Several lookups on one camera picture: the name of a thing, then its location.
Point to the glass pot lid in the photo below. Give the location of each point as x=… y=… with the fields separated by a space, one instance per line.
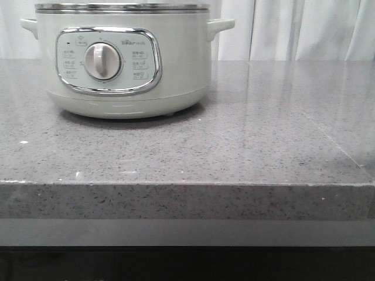
x=85 y=7

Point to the pale green electric pot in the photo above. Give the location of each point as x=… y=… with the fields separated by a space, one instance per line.
x=123 y=64

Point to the white curtain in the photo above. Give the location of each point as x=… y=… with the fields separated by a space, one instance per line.
x=295 y=30

